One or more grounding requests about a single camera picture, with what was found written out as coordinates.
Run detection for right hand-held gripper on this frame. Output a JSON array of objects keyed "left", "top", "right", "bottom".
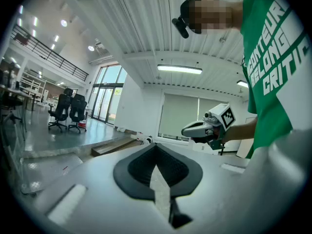
[{"left": 181, "top": 103, "right": 237, "bottom": 156}]

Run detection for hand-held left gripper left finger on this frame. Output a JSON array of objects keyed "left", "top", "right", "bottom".
[{"left": 113, "top": 142, "right": 158, "bottom": 201}]

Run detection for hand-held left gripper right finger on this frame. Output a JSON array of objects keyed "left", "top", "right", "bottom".
[{"left": 155, "top": 142, "right": 204, "bottom": 200}]

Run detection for metal platform trolley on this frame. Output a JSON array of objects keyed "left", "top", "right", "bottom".
[{"left": 20, "top": 153, "right": 85, "bottom": 195}]

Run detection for window with roller blind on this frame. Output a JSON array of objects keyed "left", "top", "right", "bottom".
[{"left": 158, "top": 93, "right": 230, "bottom": 141}]

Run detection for brown wooden steps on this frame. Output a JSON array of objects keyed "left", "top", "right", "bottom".
[{"left": 91, "top": 137, "right": 143, "bottom": 157}]

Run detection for black mesh office chair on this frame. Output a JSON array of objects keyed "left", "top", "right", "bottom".
[
  {"left": 67, "top": 93, "right": 88, "bottom": 134},
  {"left": 48, "top": 88, "right": 73, "bottom": 133}
]

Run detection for glass entrance doors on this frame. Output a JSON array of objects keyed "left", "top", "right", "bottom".
[{"left": 91, "top": 64, "right": 128, "bottom": 126}]

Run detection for person in green shirt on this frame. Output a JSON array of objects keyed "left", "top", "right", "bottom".
[{"left": 240, "top": 0, "right": 312, "bottom": 159}]

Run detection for person's head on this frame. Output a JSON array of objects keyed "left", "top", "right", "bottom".
[{"left": 189, "top": 0, "right": 244, "bottom": 35}]

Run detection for white ceiling air conditioner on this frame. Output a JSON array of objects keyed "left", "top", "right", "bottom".
[{"left": 94, "top": 39, "right": 108, "bottom": 55}]

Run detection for white shelving unit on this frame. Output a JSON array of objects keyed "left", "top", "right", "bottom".
[{"left": 20, "top": 71, "right": 47, "bottom": 102}]

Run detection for wooden desk black legs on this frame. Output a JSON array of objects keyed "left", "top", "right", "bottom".
[{"left": 0, "top": 84, "right": 34, "bottom": 134}]

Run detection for black mezzanine railing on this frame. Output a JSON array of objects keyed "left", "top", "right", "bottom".
[{"left": 11, "top": 24, "right": 90, "bottom": 81}]

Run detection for black head-mounted camera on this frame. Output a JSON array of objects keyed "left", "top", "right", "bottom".
[{"left": 172, "top": 17, "right": 190, "bottom": 39}]

